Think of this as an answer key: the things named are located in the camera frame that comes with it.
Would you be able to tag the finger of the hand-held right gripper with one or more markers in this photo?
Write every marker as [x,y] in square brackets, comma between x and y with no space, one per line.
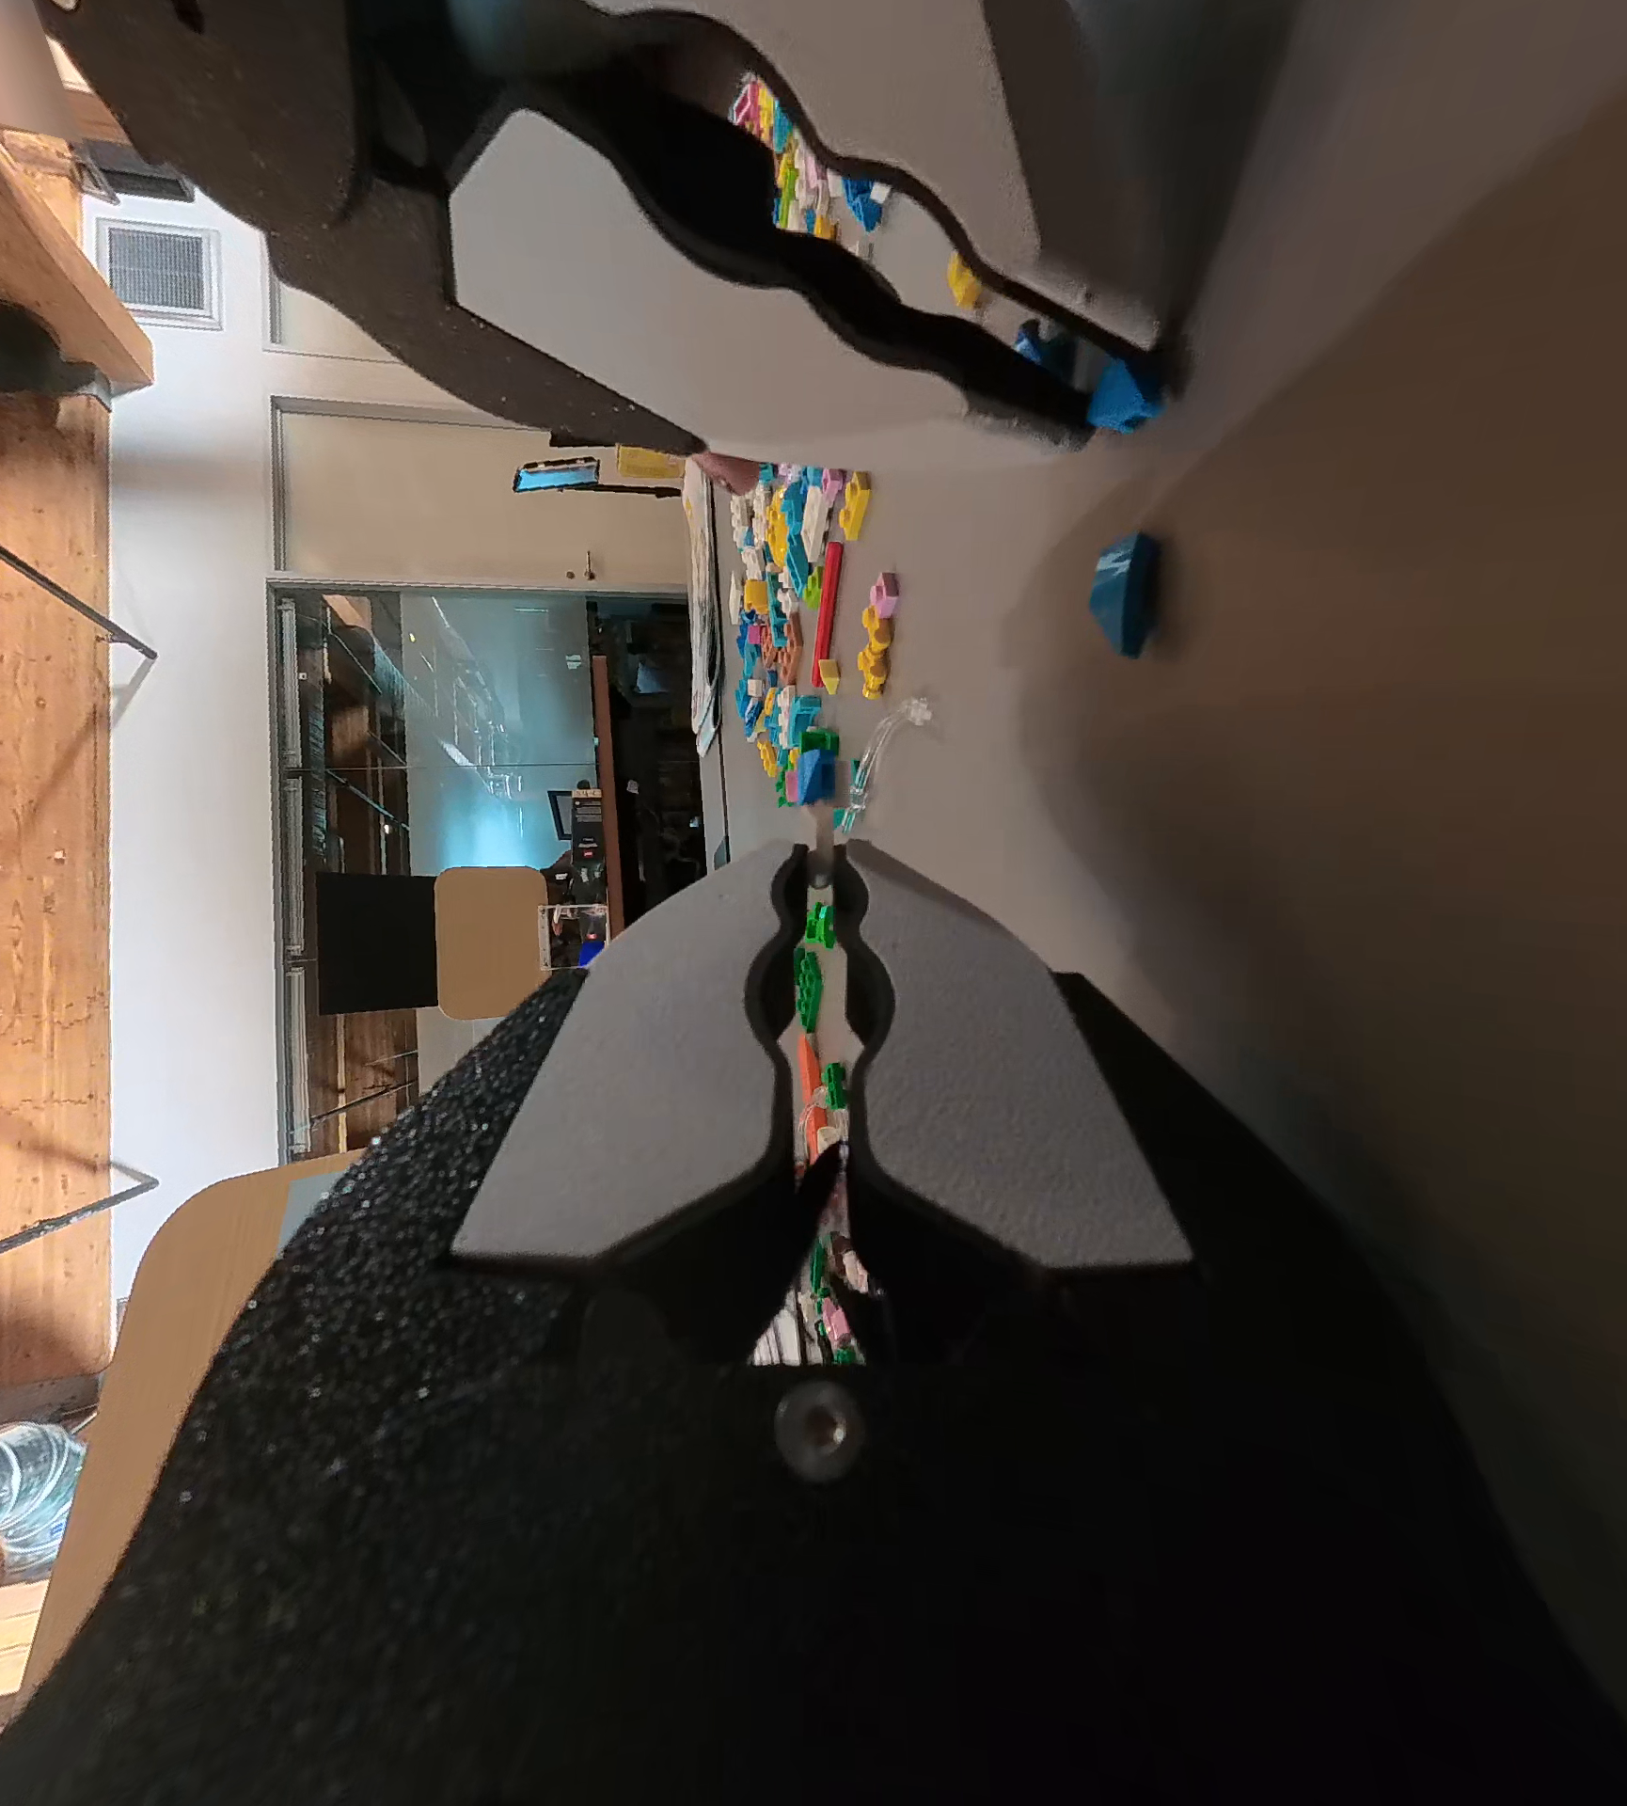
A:
[616,282]
[926,113]

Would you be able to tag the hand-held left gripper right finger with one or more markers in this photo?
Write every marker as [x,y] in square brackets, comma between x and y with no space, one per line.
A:
[1010,1113]

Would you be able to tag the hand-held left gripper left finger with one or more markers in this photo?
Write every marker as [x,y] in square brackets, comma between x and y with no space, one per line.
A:
[616,1113]

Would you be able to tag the blue sloped lego brick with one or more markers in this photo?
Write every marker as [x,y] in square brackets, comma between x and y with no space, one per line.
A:
[1123,397]

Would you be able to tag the pile of lego bricks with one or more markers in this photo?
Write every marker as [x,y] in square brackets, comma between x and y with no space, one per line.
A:
[785,592]

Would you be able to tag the yellow lego clip brick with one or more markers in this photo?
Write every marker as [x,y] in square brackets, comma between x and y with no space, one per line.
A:
[962,278]

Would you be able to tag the red lego bar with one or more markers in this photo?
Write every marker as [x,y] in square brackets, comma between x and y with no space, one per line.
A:
[830,613]

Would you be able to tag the small pink lego plate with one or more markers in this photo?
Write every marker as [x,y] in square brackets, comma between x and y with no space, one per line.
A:
[884,594]

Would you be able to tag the yellow stacked lego studs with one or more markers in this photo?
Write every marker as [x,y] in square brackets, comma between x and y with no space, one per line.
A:
[875,660]

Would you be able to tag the blue wedge lego brick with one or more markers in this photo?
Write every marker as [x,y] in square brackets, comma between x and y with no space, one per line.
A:
[1127,592]

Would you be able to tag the clear acrylic sign holder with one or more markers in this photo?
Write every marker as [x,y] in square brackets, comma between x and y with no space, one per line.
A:
[574,937]

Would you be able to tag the yellow flat box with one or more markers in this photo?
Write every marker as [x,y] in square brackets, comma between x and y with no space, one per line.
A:
[651,463]

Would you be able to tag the white air vent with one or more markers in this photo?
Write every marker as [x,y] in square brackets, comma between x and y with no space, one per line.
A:
[158,271]

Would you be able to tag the wooden ceiling beam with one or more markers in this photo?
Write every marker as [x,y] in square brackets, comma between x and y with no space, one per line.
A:
[23,239]

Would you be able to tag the white instruction booklet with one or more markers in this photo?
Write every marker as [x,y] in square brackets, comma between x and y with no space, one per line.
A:
[704,606]

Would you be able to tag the dark ceiling lamp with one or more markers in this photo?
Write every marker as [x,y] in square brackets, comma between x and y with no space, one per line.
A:
[10,350]

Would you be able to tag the clear curved plastic piece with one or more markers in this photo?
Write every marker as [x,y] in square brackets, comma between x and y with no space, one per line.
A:
[877,747]

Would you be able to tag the glass partition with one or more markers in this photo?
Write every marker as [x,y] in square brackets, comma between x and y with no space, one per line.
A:
[474,733]

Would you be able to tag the large tan wooden chair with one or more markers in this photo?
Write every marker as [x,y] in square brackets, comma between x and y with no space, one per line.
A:
[164,1339]

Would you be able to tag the thin metal rod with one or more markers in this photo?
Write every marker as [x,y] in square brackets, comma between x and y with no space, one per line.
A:
[38,1230]
[38,572]

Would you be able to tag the wall screen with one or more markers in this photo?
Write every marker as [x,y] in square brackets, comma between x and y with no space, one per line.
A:
[557,476]

